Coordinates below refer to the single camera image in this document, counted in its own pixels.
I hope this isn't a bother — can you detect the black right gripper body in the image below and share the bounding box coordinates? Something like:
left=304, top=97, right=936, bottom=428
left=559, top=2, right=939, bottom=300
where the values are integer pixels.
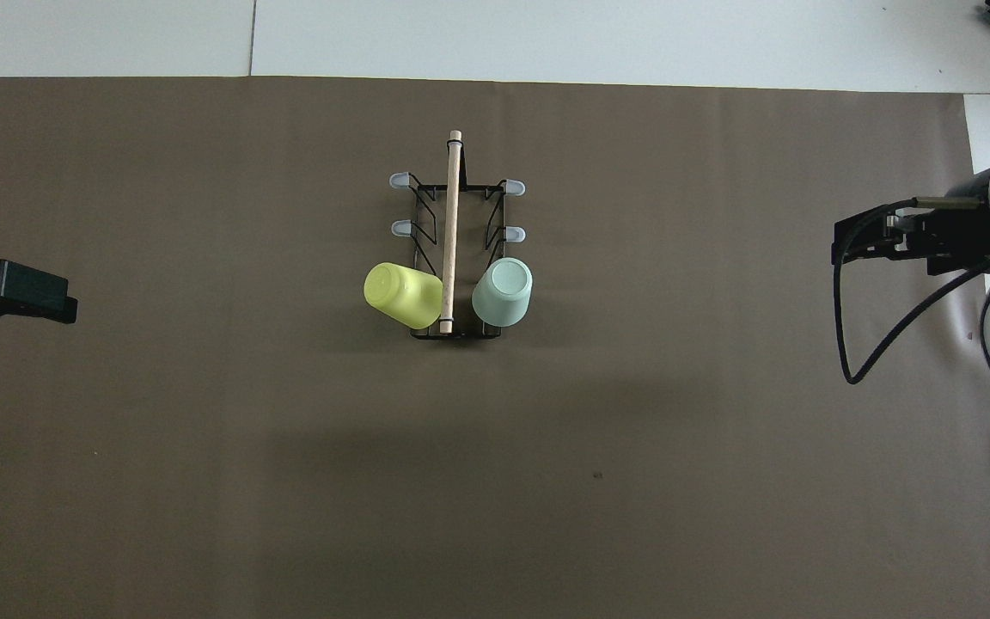
left=925, top=168, right=990, bottom=263

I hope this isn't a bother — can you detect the pale green plastic cup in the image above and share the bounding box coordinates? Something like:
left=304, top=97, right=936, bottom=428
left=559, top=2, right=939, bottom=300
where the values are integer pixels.
left=470, top=256, right=535, bottom=328

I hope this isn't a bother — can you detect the yellow plastic cup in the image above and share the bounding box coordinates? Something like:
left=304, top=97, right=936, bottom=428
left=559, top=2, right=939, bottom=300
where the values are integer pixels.
left=363, top=261, right=445, bottom=330

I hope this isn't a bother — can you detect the brown paper table mat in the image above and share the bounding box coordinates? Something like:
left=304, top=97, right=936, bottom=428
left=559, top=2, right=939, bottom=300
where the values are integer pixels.
left=0, top=76, right=990, bottom=619

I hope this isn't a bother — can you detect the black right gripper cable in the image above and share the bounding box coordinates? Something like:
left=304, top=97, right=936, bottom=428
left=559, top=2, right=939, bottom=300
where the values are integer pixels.
left=833, top=197, right=990, bottom=386

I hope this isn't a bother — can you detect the black wire cup rack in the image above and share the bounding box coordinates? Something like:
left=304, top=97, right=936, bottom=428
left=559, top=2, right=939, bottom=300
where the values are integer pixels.
left=388, top=131, right=527, bottom=340

